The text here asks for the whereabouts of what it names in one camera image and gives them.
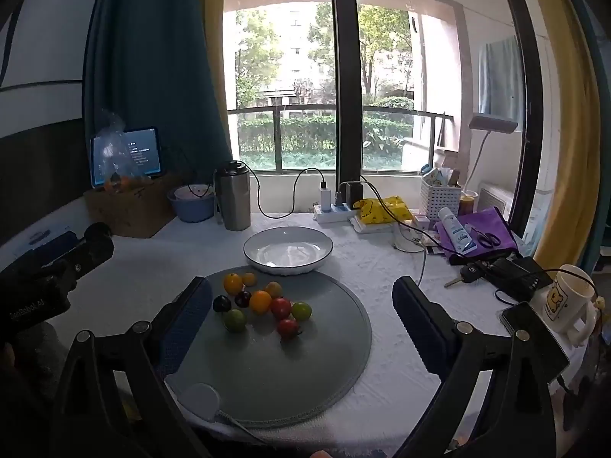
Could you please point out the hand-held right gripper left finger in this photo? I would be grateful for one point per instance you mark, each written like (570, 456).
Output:
(188, 324)

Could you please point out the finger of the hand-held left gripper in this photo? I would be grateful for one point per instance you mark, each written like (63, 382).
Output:
(90, 260)

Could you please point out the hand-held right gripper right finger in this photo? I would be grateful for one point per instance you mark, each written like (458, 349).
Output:
(417, 324)

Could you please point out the dark red cherry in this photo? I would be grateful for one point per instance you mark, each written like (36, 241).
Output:
(243, 298)
(221, 304)

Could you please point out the green plum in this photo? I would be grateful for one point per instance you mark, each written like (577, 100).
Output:
(301, 311)
(235, 319)

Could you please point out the oval yellow-orange kumquat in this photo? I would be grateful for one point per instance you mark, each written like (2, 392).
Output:
(233, 282)

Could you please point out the small round orange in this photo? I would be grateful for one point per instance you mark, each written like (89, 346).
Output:
(260, 301)

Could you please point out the red cherry tomato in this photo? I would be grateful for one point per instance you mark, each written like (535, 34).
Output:
(288, 328)
(281, 307)

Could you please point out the white plate with dark rim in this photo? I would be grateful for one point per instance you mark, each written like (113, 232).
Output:
(286, 250)

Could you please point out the black round object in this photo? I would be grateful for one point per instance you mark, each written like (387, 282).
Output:
(98, 231)

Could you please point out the blue and white paper box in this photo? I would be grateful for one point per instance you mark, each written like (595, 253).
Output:
(43, 241)

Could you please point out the brown cardboard box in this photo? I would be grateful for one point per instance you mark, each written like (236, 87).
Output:
(129, 212)

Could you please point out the black car key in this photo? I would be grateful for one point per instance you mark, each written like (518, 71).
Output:
(470, 274)

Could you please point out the small tan kumquat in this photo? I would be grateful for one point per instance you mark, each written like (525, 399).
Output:
(248, 278)

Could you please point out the white round charger puck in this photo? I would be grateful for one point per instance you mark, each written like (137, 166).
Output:
(200, 400)

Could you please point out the white round device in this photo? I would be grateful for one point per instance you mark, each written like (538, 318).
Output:
(405, 241)

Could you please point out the brownish yellow kumquat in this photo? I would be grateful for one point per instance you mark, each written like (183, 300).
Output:
(273, 289)

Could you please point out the white spray bottle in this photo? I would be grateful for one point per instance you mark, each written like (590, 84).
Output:
(458, 231)

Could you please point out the clear plastic bag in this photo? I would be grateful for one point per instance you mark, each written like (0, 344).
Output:
(112, 152)

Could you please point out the white flat packet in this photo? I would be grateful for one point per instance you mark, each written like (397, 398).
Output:
(367, 226)

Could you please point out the black wallet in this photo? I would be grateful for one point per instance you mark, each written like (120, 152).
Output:
(518, 279)

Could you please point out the black scissors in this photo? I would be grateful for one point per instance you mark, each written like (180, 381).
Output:
(487, 238)

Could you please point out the blue bowl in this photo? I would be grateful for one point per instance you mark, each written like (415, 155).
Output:
(191, 210)

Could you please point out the grey round placemat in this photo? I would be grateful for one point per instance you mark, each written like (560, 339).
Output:
(296, 372)

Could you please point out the black smartphone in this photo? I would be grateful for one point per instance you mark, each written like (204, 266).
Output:
(534, 338)

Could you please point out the yellow plastic bag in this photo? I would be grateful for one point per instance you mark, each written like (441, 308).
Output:
(386, 210)

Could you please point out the tablet with lit screen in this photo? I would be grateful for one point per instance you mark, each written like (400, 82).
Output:
(143, 152)

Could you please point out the small white bowl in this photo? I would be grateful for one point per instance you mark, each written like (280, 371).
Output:
(193, 192)

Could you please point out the purple pouch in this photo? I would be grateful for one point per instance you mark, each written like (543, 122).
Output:
(491, 224)

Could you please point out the white perforated basket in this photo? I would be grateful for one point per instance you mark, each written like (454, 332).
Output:
(439, 200)

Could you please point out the stainless steel tumbler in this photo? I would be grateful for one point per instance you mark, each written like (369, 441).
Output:
(234, 200)

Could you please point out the small yellow jar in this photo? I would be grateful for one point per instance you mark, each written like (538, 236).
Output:
(469, 203)

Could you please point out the white power strip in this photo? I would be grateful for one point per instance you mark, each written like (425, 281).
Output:
(329, 214)

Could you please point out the black power adapter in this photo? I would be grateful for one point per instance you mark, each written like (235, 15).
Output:
(355, 195)

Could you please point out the white appliance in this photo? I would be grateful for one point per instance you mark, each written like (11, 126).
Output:
(494, 200)

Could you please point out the grey plug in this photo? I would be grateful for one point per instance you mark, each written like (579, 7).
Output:
(338, 200)

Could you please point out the white mug with bear print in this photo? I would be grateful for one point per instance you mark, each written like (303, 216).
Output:
(563, 300)

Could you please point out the small printed carton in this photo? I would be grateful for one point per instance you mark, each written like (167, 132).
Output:
(437, 177)

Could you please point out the white charger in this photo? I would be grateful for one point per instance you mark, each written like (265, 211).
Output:
(325, 200)

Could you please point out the teal curtain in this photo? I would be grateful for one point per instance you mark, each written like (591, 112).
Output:
(599, 129)
(152, 57)

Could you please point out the grey desk lamp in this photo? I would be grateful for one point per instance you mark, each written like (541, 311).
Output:
(494, 124)

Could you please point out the yellow curtain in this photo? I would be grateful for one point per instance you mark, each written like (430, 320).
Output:
(215, 57)
(568, 129)

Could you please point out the balcony railing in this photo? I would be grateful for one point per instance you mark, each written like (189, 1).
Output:
(305, 112)

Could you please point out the hanging blue cloth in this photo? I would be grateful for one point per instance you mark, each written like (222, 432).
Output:
(501, 76)

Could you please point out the black window frame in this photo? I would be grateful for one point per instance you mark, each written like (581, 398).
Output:
(346, 81)

